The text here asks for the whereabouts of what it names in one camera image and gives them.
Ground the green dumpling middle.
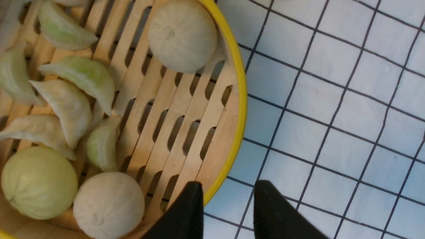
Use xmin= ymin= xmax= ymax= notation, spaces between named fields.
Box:
xmin=38 ymin=55 xmax=115 ymax=116

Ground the green dumpling left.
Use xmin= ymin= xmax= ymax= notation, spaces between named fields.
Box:
xmin=0 ymin=45 xmax=45 ymax=106

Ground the small green dumpling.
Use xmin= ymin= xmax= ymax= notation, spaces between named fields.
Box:
xmin=86 ymin=116 xmax=121 ymax=172

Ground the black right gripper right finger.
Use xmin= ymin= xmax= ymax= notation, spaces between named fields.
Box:
xmin=254 ymin=180 xmax=327 ymax=239

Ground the white black grid tablecloth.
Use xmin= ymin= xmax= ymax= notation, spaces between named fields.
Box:
xmin=204 ymin=0 xmax=425 ymax=239

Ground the white bun top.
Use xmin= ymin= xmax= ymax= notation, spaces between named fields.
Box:
xmin=148 ymin=0 xmax=218 ymax=73

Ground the white dumpling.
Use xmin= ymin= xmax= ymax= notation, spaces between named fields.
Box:
xmin=0 ymin=115 xmax=76 ymax=161
xmin=30 ymin=80 xmax=92 ymax=149

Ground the green bun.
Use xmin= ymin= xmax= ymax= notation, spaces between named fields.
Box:
xmin=1 ymin=146 xmax=78 ymax=220

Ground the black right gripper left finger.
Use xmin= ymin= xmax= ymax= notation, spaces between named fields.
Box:
xmin=142 ymin=181 xmax=204 ymax=239

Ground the white dumpling lower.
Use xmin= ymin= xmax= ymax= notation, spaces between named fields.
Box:
xmin=0 ymin=115 xmax=76 ymax=161

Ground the white dumpling middle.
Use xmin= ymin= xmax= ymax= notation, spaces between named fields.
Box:
xmin=30 ymin=80 xmax=92 ymax=149

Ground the green dumpling top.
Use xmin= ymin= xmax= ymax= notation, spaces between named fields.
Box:
xmin=38 ymin=0 xmax=98 ymax=50

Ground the white bun bottom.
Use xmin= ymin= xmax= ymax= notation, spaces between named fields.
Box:
xmin=73 ymin=172 xmax=145 ymax=239

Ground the yellow bamboo steamer basket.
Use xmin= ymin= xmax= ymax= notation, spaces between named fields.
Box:
xmin=1 ymin=0 xmax=246 ymax=239

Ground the white bun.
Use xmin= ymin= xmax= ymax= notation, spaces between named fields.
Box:
xmin=148 ymin=0 xmax=218 ymax=73
xmin=73 ymin=172 xmax=145 ymax=239

